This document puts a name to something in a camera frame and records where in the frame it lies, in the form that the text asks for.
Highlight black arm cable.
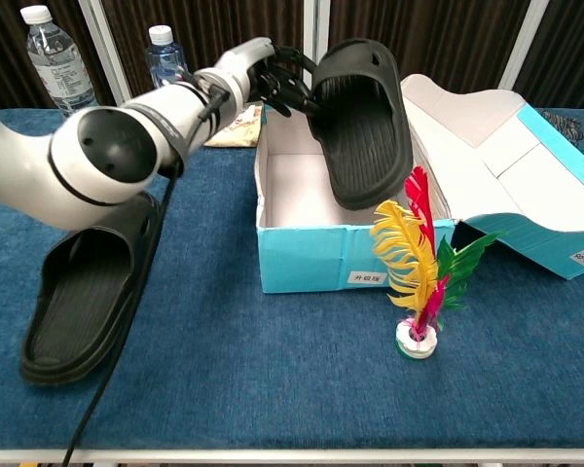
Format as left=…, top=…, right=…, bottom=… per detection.
left=60, top=85, right=228, bottom=467

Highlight clear plastic snack bag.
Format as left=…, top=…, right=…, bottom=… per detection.
left=203, top=101, right=264, bottom=148

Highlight white partition post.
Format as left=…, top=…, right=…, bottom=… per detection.
left=303, top=0, right=330, bottom=67
left=497, top=0, right=550, bottom=93
left=77, top=0, right=136, bottom=106

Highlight dark patterned cloth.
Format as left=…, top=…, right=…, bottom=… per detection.
left=539, top=110, right=584, bottom=143

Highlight black rubber slipper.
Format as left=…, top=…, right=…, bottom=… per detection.
left=304, top=38, right=415, bottom=211
left=18, top=191, right=163, bottom=388

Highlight small blue-tinted water bottle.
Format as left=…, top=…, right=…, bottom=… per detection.
left=145, top=24, right=194, bottom=90

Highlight large clear water bottle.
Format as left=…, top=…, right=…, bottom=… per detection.
left=18, top=4, right=98, bottom=118

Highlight dark brown partition panel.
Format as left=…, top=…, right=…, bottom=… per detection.
left=325, top=0, right=534, bottom=96
left=100, top=0, right=307, bottom=98
left=0, top=0, right=118, bottom=113
left=513, top=0, right=584, bottom=109

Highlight light blue shoe box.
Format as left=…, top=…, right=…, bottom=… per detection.
left=255, top=73, right=584, bottom=296

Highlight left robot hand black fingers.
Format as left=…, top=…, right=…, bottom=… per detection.
left=212, top=37, right=325, bottom=118

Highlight colourful feather shuttlecock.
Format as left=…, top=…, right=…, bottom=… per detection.
left=369, top=165, right=510, bottom=361

